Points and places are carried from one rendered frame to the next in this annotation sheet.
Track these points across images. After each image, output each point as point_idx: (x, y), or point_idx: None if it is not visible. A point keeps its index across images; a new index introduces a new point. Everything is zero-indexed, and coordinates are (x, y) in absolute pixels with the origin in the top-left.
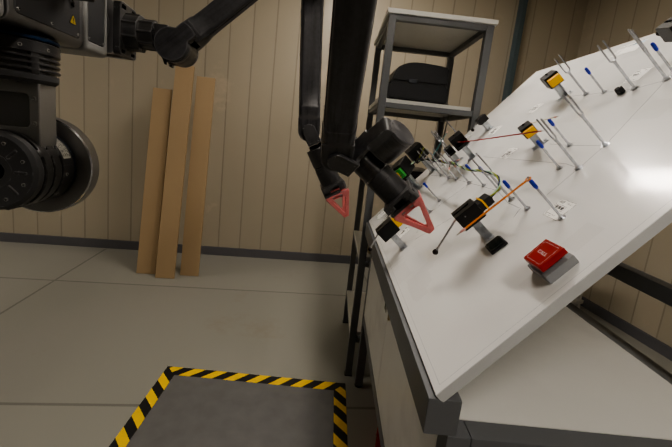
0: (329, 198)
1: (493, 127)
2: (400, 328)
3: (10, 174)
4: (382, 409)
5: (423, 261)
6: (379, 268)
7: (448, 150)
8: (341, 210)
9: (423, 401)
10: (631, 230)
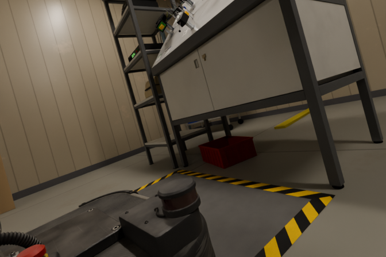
0: None
1: None
2: (230, 7)
3: None
4: (226, 99)
5: (213, 7)
6: (186, 43)
7: (180, 7)
8: None
9: None
10: None
